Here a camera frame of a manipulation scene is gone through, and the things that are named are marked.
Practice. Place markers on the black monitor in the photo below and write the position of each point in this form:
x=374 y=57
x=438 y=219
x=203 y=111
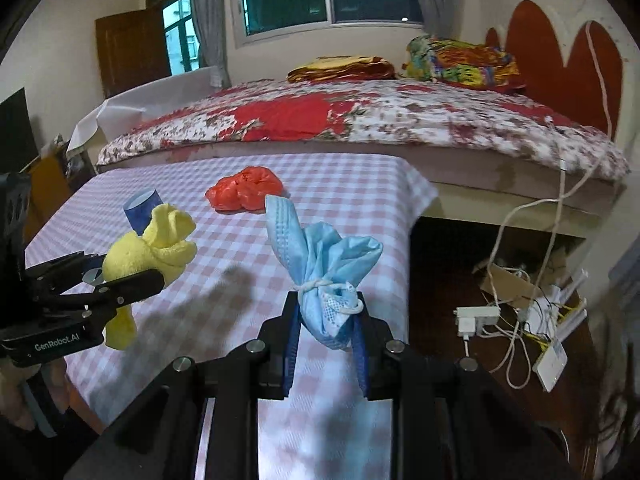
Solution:
x=17 y=143

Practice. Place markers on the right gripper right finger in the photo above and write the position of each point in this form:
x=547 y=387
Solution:
x=450 y=420

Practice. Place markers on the white router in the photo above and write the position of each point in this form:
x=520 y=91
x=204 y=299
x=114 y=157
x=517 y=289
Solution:
x=556 y=323

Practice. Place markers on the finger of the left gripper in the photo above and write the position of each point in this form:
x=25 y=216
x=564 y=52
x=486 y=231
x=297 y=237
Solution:
x=113 y=295
x=64 y=272

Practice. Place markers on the red plastic bag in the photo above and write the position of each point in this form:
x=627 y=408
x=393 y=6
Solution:
x=245 y=190

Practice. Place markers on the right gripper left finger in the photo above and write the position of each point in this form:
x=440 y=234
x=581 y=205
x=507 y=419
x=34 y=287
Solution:
x=159 y=433

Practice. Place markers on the yellow cloth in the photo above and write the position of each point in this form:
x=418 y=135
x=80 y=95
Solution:
x=163 y=246

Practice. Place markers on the blue paper cup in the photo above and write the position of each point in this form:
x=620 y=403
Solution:
x=138 y=209

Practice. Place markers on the colourful patterned pillow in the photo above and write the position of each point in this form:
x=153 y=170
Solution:
x=461 y=64

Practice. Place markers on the white sheet covered furniture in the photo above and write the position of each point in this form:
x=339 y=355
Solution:
x=119 y=114

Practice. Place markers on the red heart headboard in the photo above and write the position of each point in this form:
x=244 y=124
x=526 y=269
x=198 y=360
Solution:
x=586 y=87

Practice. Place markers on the folded yellow red blanket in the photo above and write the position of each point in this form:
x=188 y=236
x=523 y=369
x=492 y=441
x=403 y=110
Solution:
x=343 y=67

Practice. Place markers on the pink checkered tablecloth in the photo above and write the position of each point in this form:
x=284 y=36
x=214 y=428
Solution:
x=324 y=429

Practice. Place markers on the floral red bedspread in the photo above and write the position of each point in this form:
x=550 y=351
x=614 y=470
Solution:
x=386 y=112

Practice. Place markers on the grey curtain near wall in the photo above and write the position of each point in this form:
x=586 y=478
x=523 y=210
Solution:
x=624 y=276

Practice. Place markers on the brown wooden door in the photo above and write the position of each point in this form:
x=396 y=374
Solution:
x=131 y=50

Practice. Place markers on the bed frame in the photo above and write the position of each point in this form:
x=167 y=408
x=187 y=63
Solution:
x=472 y=186

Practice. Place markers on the person's left hand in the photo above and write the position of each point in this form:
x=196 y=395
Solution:
x=13 y=402

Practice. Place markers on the white power strip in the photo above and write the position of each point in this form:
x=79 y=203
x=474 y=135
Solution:
x=471 y=320

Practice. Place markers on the grey curtain left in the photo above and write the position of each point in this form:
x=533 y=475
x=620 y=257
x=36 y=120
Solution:
x=209 y=19

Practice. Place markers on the cardboard box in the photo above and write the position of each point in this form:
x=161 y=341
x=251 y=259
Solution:
x=507 y=287

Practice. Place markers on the light blue face mask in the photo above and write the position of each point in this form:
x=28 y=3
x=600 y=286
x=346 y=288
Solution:
x=325 y=269

